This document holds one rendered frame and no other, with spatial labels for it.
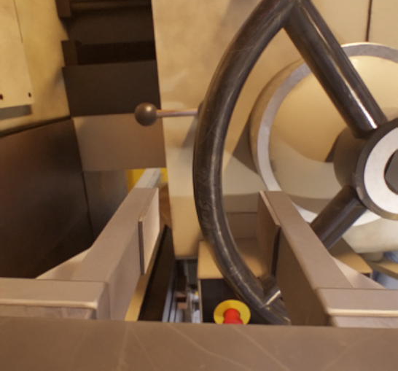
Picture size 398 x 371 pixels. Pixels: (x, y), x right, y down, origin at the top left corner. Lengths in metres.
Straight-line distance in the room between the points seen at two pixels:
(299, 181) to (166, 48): 0.26
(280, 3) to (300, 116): 0.16
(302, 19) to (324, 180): 0.20
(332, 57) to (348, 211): 0.13
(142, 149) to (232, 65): 0.97
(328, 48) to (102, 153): 1.05
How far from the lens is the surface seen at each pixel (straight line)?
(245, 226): 0.51
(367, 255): 0.66
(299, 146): 0.36
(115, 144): 1.19
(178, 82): 0.46
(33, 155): 0.96
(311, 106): 0.36
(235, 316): 0.45
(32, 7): 1.14
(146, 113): 0.42
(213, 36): 0.46
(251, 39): 0.22
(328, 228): 0.29
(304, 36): 0.24
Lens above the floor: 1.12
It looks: 2 degrees down
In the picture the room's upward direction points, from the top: 87 degrees clockwise
